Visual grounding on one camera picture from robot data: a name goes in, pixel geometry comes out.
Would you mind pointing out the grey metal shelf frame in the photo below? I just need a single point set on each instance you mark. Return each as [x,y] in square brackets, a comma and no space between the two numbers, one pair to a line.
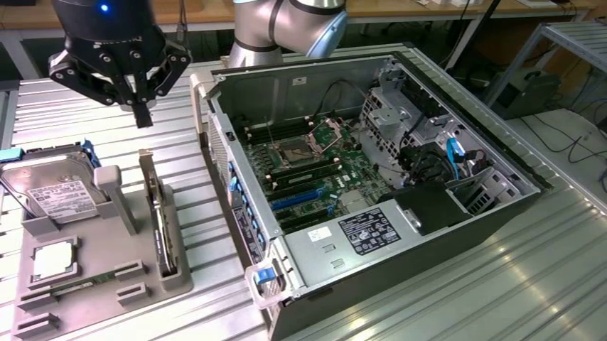
[574,33]

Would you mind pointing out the green GPU with metal bracket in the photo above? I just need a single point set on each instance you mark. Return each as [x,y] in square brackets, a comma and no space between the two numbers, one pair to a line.
[163,231]

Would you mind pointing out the thin metal locking lever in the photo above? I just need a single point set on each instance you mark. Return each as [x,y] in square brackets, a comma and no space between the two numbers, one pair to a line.
[271,129]

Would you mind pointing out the long black expansion slot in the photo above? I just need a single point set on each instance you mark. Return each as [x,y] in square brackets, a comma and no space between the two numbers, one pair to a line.
[303,215]
[309,223]

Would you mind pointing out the black stand pole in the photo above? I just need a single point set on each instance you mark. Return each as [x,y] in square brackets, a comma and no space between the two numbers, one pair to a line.
[474,32]

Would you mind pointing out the green Dell motherboard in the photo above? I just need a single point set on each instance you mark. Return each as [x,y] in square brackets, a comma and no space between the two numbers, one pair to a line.
[361,170]

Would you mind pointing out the silver hard disk with label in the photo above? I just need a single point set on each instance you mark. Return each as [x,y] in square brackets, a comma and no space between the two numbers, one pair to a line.
[53,184]

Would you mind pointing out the silver perforated disk bay cage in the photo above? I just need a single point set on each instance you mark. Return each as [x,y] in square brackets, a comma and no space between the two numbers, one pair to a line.
[380,142]

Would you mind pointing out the blue case latch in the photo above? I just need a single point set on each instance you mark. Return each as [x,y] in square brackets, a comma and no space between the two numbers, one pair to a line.
[265,277]

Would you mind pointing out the grey parts rack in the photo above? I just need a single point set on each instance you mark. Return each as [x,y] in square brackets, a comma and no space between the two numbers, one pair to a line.
[95,255]

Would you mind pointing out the silver power supply with labels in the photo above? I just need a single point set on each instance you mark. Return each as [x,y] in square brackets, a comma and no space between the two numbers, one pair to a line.
[333,255]

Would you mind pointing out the blue expansion slot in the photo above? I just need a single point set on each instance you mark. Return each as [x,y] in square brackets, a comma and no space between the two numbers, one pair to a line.
[297,200]

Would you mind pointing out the open black PC case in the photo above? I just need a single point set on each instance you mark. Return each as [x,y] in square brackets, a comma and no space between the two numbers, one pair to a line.
[428,266]

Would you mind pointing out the green RAM stick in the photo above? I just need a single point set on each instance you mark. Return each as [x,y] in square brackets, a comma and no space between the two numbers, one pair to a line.
[81,284]

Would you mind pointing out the installed RAM stick with label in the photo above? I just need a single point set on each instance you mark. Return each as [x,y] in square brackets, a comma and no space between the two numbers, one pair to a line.
[303,178]

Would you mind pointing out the blue card retention clip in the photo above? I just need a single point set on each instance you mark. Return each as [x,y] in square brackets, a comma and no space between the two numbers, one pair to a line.
[249,216]
[233,184]
[261,243]
[255,229]
[242,202]

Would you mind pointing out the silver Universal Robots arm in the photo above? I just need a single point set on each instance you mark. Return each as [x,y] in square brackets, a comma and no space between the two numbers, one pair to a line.
[257,28]

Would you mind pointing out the silver CPU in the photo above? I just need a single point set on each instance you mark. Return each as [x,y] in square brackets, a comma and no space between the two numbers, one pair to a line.
[55,263]

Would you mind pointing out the CPU socket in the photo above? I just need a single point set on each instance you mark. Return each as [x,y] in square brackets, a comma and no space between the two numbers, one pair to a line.
[297,152]

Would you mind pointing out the small silver disk bay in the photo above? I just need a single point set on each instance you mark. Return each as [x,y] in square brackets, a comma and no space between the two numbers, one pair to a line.
[480,199]

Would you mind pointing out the blue disk caddy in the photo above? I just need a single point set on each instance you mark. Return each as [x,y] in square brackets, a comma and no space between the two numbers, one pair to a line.
[90,152]

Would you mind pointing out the silver chipset heatsink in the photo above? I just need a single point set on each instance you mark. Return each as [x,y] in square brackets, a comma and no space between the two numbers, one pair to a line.
[355,202]

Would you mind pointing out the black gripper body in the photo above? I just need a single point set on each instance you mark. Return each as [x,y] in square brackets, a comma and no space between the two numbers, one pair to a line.
[109,32]

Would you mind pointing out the black case latch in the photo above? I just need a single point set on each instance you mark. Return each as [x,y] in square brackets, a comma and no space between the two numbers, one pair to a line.
[231,136]

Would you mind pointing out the metal socket cover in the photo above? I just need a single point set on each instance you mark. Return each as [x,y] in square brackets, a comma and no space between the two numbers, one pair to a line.
[334,124]

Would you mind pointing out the black box under shelf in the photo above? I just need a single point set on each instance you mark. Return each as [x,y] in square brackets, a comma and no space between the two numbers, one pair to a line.
[536,92]

